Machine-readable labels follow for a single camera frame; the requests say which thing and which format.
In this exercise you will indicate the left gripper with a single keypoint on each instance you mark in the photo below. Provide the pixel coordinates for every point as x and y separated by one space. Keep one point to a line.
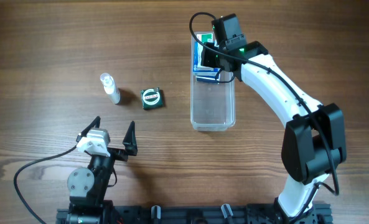
115 152

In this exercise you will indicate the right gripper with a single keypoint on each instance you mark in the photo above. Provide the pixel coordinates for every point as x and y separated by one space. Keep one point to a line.
207 55

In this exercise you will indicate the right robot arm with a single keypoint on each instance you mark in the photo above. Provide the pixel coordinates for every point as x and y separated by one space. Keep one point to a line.
314 137

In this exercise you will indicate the white spray bottle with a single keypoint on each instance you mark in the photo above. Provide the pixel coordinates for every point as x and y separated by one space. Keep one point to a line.
110 87

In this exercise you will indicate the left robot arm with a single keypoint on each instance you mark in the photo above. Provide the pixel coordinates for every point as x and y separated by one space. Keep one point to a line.
87 185

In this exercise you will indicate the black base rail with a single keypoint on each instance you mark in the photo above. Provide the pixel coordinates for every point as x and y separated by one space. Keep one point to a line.
250 213

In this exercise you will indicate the clear plastic container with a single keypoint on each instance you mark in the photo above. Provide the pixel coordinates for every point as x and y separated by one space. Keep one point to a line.
212 105

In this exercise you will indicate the green Zam-Buk ointment box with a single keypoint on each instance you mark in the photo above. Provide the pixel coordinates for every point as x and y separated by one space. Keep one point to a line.
151 98

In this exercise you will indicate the white green medicine box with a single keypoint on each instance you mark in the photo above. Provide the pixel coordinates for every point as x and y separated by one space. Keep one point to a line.
205 38

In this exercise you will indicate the Hansaplast plaster box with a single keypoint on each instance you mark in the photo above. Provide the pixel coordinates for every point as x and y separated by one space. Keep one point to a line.
207 79

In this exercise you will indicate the blue medicine box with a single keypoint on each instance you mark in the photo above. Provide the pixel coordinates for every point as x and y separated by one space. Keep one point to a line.
197 68

